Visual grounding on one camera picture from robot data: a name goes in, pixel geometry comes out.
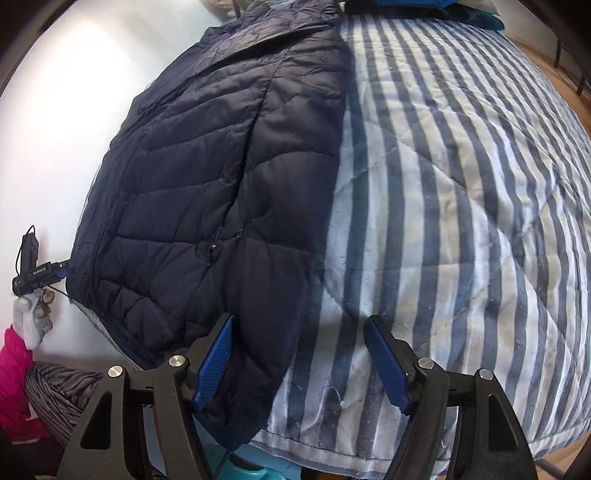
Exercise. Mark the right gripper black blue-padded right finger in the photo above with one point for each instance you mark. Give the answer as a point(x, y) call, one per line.
point(489, 440)

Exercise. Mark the white gloved left hand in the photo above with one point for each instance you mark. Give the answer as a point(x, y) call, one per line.
point(31, 317)

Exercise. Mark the navy quilted puffer jacket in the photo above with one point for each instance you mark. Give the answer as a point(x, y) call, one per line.
point(215, 196)

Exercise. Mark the blue white striped quilt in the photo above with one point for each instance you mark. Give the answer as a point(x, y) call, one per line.
point(461, 216)

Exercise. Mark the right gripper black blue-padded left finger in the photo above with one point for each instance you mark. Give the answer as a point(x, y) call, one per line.
point(109, 440)

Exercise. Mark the blue fleece garment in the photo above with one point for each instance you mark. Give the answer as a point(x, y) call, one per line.
point(481, 14)

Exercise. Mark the grey striped trousers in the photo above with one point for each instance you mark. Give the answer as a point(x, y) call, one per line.
point(59, 395)

